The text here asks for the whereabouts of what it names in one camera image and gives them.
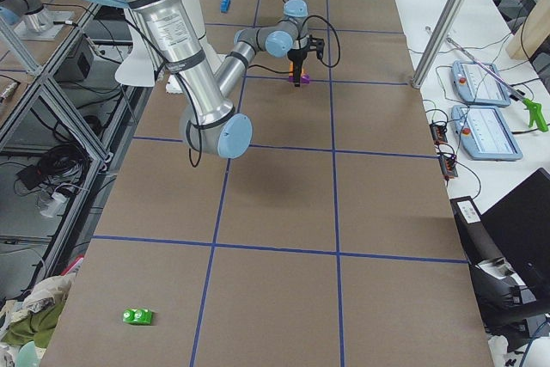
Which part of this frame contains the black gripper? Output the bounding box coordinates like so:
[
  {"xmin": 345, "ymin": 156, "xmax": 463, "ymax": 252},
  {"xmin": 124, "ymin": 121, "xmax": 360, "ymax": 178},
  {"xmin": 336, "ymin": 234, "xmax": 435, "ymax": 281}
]
[{"xmin": 287, "ymin": 35, "xmax": 325, "ymax": 87}]

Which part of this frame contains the orange trapezoid block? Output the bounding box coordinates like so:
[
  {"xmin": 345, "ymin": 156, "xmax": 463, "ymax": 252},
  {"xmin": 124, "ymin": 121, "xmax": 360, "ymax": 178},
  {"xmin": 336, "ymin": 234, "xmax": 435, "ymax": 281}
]
[{"xmin": 289, "ymin": 62, "xmax": 306, "ymax": 77}]

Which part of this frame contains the purple trapezoid block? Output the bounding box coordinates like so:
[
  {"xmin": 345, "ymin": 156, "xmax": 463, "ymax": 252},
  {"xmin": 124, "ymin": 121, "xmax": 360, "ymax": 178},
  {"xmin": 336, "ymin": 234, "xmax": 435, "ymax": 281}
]
[{"xmin": 288, "ymin": 74, "xmax": 310, "ymax": 86}]

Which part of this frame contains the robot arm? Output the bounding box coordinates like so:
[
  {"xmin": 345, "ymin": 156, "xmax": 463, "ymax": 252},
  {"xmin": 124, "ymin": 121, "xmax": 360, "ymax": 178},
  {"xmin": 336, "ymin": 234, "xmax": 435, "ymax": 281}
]
[{"xmin": 85, "ymin": 0, "xmax": 324, "ymax": 159}]

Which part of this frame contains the long blue block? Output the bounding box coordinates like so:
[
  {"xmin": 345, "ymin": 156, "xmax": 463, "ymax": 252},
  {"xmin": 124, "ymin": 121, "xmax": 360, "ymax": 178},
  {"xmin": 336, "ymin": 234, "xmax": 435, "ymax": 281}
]
[{"xmin": 220, "ymin": 0, "xmax": 231, "ymax": 13}]

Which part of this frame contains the far teach pendant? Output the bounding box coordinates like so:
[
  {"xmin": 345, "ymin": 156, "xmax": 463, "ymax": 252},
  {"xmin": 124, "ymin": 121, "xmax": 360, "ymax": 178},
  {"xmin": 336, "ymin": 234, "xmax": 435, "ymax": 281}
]
[{"xmin": 451, "ymin": 60, "xmax": 511, "ymax": 107}]

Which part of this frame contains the teach pendant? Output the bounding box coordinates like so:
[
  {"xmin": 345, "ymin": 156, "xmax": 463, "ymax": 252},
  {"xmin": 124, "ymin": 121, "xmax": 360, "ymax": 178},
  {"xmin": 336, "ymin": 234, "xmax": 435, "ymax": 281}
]
[
  {"xmin": 450, "ymin": 105, "xmax": 523, "ymax": 162},
  {"xmin": 451, "ymin": 60, "xmax": 511, "ymax": 107}
]

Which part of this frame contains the brown paper table cover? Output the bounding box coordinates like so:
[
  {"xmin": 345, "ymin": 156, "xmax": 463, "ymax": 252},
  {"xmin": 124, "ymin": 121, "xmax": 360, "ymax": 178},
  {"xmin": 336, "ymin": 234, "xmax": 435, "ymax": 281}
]
[{"xmin": 42, "ymin": 0, "xmax": 492, "ymax": 366}]

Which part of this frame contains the near teach pendant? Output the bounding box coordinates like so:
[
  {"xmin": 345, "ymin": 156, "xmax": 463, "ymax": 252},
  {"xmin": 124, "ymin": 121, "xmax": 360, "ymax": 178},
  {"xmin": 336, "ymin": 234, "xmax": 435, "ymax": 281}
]
[{"xmin": 450, "ymin": 105, "xmax": 523, "ymax": 162}]

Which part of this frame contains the green reacher grabber tool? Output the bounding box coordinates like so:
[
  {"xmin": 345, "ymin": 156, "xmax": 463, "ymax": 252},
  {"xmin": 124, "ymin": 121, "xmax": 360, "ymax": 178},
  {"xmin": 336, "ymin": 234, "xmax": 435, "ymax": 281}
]
[{"xmin": 425, "ymin": 26, "xmax": 550, "ymax": 133}]

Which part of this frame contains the green double block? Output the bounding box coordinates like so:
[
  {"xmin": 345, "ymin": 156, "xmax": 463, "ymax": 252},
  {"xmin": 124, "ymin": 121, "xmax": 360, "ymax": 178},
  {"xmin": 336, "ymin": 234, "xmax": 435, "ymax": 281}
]
[{"xmin": 122, "ymin": 308, "xmax": 155, "ymax": 326}]

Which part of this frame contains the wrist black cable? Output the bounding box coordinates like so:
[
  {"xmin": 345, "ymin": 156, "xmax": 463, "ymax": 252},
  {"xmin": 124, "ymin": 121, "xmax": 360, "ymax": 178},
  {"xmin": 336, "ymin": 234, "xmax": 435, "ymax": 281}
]
[{"xmin": 248, "ymin": 14, "xmax": 343, "ymax": 74}]

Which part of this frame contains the aluminium frame post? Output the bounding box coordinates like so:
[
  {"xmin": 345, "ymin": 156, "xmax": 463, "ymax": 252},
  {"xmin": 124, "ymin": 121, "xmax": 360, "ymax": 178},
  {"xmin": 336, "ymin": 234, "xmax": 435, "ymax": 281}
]
[{"xmin": 411, "ymin": 0, "xmax": 465, "ymax": 89}]

